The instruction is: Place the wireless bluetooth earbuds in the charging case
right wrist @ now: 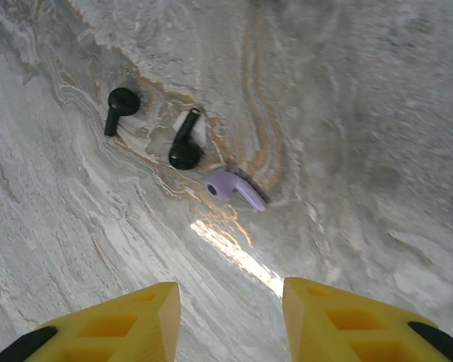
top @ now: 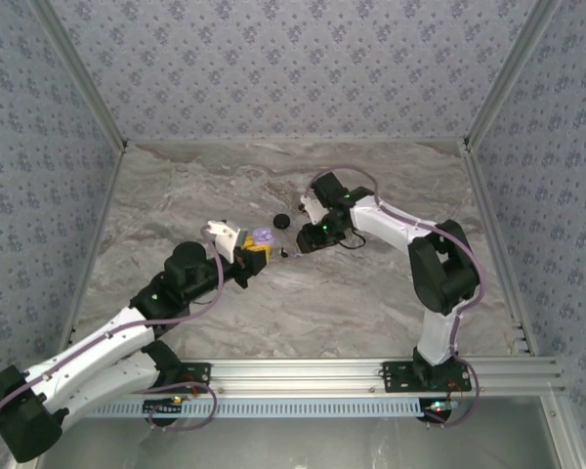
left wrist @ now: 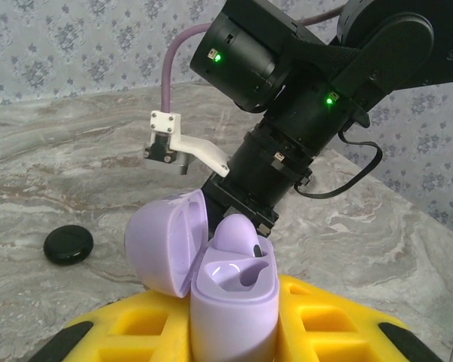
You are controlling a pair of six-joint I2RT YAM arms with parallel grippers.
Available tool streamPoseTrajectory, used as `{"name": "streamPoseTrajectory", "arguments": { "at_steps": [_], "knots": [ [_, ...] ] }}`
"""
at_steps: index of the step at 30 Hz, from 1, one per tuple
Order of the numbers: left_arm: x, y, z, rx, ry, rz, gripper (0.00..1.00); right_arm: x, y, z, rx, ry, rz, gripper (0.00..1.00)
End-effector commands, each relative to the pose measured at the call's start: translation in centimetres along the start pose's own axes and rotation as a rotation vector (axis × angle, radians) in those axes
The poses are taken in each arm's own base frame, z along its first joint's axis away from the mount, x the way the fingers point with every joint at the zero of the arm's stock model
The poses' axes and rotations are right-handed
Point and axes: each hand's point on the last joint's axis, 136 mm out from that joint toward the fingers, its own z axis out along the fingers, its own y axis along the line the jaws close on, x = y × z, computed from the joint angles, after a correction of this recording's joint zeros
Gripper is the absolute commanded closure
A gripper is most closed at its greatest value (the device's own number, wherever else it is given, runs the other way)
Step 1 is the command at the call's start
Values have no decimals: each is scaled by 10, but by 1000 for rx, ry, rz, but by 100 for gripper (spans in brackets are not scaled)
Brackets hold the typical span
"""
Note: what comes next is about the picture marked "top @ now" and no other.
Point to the aluminium table side rail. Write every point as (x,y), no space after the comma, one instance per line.
(488,220)
(96,244)

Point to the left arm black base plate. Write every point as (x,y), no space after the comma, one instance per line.
(197,369)

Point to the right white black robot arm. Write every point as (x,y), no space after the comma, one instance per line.
(381,229)

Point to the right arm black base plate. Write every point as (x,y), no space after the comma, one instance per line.
(395,381)

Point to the aluminium frame post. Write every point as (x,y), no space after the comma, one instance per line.
(81,73)
(509,73)

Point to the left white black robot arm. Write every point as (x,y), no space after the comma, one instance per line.
(97,352)

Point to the aluminium frame leg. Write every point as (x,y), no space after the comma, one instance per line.
(561,435)

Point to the black earbud charging case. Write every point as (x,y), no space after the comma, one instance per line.
(280,221)

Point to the aluminium mounting rail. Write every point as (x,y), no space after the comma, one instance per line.
(298,376)

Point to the grey metal panel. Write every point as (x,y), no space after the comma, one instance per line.
(298,444)

